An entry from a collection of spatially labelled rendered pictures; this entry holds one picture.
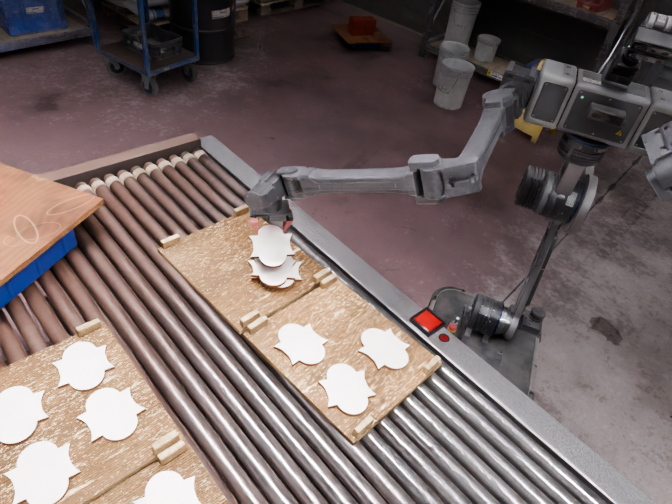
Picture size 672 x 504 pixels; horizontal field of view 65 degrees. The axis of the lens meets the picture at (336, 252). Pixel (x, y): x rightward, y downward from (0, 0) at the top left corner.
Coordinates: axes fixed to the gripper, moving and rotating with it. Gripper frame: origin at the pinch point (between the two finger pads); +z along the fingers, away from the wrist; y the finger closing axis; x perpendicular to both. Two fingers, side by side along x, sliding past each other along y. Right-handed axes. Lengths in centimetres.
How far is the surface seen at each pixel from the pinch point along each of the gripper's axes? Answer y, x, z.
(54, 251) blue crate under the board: -60, 4, 8
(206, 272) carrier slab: -18.8, -4.2, 11.3
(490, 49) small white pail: 261, 363, 84
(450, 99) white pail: 193, 286, 100
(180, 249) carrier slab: -26.3, 6.4, 11.2
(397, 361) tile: 29, -42, 11
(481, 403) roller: 49, -55, 14
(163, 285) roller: -30.9, -7.0, 12.8
